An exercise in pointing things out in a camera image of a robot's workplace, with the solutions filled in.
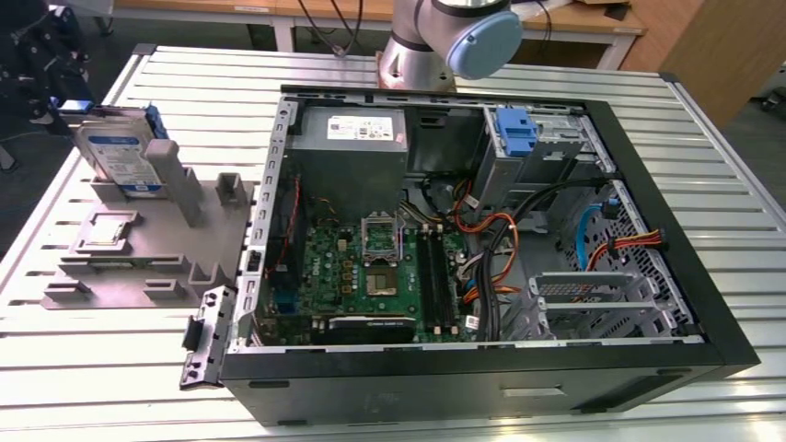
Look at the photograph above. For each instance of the hard disk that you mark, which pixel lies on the hard disk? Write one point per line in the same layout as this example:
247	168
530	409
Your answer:
117	156

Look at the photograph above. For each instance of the grey power supply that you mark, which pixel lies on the grey power supply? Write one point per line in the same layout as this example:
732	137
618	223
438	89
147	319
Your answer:
350	179

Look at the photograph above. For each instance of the grey parts rack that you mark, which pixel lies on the grey parts rack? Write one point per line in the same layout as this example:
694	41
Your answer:
159	258

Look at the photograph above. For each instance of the black PC case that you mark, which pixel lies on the black PC case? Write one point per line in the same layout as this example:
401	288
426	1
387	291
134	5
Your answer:
430	387

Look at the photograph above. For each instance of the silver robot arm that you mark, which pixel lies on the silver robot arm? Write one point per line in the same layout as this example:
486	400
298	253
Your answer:
418	27

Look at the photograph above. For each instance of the blue expansion slot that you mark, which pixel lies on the blue expansion slot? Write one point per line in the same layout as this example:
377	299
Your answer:
286	301

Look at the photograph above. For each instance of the black graphics card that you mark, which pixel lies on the black graphics card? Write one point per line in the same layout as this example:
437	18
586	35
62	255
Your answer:
369	328

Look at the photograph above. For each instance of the wooden cabinet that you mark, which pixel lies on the wooden cabinet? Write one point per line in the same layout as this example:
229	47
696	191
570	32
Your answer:
725	55

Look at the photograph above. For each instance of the dark wheeled chair base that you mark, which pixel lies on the dark wheeled chair base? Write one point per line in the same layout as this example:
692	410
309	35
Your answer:
774	99

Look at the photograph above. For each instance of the CPU socket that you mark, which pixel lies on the CPU socket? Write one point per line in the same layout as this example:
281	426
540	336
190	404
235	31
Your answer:
387	284

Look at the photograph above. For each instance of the white label tag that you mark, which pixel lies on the white label tag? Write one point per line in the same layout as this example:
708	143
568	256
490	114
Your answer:
472	322

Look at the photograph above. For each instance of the silver CPU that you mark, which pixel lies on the silver CPU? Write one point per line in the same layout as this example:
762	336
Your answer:
110	234

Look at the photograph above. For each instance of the grey metal drive cage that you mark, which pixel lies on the grey metal drive cage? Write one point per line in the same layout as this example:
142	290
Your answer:
501	179

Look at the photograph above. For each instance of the grey metal disk bay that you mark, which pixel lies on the grey metal disk bay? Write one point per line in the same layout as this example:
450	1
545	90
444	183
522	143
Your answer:
614	278

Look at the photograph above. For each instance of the green motherboard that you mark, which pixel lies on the green motherboard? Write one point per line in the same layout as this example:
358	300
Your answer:
331	276

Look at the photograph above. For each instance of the green RAM stick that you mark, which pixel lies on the green RAM stick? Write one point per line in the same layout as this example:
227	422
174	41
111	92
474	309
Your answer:
117	263

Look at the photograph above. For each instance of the wooden desk white frame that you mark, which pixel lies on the wooden desk white frame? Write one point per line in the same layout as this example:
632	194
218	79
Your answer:
605	25
185	15

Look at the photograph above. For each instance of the grey hinged case bracket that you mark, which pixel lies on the grey hinged case bracket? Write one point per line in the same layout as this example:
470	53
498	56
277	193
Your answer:
215	322

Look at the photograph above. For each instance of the blue drive latch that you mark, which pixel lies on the blue drive latch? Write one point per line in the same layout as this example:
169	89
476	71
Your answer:
514	133

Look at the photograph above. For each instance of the grey metal leg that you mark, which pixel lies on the grey metal leg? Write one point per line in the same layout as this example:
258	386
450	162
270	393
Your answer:
6	156

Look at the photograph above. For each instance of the black RAM slot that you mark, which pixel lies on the black RAM slot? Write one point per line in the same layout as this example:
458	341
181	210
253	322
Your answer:
426	276
442	276
433	276

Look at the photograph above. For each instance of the metal locking lever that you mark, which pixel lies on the metal locking lever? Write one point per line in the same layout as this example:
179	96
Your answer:
403	244

